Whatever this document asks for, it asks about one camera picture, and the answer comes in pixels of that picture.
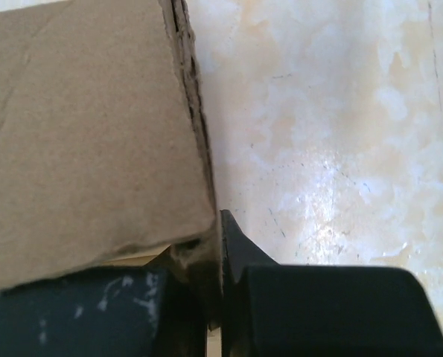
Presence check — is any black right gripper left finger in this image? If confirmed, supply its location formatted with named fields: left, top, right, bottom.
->
left=0, top=237, right=222, bottom=357

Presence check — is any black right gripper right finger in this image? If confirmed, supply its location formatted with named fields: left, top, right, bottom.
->
left=220, top=210, right=443, bottom=356

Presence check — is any brown cardboard box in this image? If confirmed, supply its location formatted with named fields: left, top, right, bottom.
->
left=0, top=1, right=217, bottom=291

